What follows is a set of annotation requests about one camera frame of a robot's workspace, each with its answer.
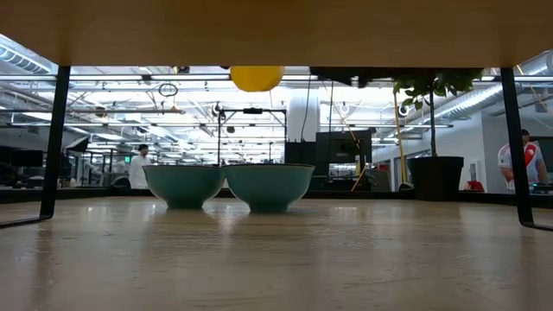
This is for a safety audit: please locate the green potted tree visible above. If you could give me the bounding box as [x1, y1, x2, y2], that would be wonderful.
[391, 67, 484, 159]

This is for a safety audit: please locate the black metal frame stand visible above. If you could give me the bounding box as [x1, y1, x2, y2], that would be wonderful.
[217, 107, 288, 168]

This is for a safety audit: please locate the wooden overhead shelf board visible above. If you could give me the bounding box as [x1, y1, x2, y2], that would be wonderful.
[0, 0, 553, 69]

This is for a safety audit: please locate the yellow upright pole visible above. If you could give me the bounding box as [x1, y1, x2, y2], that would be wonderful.
[391, 84, 415, 192]

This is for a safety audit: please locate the black box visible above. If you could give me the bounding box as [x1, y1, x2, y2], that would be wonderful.
[283, 141, 316, 165]

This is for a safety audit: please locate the yellow plastic bowl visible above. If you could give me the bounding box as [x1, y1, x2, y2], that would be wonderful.
[229, 66, 286, 93]

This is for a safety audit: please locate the black metal shelf leg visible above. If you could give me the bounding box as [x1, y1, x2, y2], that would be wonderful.
[0, 66, 72, 230]
[499, 67, 553, 232]

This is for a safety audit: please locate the dark wall screen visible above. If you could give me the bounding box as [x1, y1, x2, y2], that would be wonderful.
[535, 136, 553, 182]

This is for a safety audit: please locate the black hanging cable loop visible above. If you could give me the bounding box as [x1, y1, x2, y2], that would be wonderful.
[157, 81, 180, 98]

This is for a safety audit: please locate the black plant pot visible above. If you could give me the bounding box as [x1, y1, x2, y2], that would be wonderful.
[406, 155, 465, 202]

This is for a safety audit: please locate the person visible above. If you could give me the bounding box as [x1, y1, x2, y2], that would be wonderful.
[496, 128, 550, 194]
[128, 143, 153, 190]

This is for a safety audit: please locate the yellow slanted stick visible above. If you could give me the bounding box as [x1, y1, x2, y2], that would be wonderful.
[350, 162, 369, 193]

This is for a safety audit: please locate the teal ceramic bowl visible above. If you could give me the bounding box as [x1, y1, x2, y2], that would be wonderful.
[142, 164, 226, 211]
[222, 162, 316, 213]

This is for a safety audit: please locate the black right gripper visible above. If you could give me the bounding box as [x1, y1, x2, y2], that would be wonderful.
[308, 67, 392, 89]

